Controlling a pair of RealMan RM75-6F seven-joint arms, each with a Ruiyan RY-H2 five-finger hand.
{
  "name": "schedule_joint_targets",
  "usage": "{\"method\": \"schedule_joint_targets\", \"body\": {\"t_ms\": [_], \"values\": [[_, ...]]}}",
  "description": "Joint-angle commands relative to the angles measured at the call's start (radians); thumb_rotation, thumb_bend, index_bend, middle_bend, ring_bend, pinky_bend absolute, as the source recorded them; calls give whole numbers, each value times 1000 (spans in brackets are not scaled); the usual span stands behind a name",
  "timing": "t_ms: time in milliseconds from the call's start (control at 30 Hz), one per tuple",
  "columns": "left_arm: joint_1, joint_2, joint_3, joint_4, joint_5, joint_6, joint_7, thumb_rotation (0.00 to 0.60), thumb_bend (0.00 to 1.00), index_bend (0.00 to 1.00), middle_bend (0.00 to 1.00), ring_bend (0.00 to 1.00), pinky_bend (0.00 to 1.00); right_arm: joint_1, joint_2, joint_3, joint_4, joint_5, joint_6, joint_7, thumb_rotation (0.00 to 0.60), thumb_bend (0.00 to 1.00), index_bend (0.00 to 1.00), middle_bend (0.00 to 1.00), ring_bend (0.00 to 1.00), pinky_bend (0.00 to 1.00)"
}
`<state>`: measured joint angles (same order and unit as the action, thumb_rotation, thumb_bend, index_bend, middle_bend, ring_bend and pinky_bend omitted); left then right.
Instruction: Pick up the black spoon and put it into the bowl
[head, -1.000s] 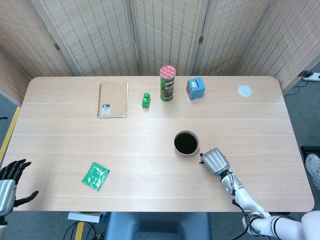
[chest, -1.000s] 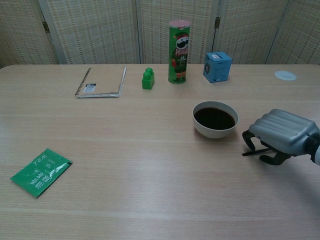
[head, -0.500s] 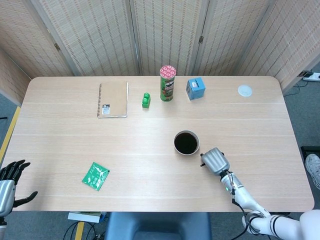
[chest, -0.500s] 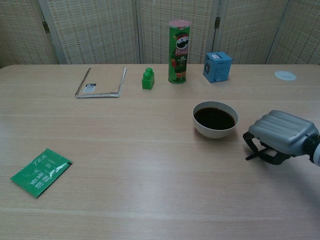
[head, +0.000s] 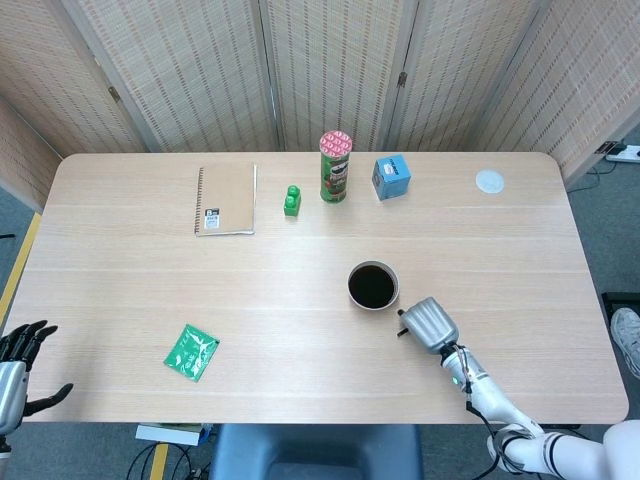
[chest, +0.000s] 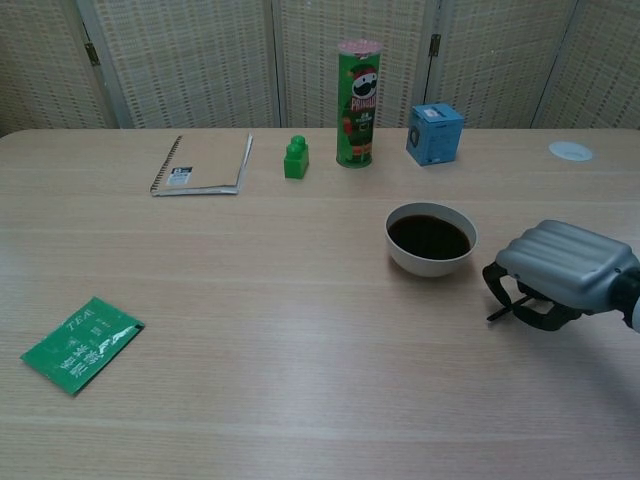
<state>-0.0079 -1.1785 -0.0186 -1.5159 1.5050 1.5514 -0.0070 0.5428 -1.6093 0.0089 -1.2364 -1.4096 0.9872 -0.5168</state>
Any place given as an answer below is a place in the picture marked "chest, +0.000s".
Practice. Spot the blue cardboard box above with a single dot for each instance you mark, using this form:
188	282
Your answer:
434	135

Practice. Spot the green tea packet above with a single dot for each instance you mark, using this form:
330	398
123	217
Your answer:
80	347

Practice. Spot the white bowl with dark inside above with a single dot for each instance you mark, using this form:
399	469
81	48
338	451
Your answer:
430	239

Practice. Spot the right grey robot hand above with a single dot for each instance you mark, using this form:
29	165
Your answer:
565	262

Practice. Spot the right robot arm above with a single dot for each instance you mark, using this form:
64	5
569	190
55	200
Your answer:
627	295

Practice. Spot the green toy building block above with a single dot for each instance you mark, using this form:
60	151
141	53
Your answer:
296	160

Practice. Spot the black plastic spoon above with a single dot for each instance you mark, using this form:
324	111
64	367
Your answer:
500	313

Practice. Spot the brown spiral notebook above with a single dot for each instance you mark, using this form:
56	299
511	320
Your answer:
205	165

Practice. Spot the green Pringles can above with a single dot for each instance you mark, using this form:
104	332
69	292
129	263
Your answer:
359	105

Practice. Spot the woven folding screen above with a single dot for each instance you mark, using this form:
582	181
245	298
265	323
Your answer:
200	60

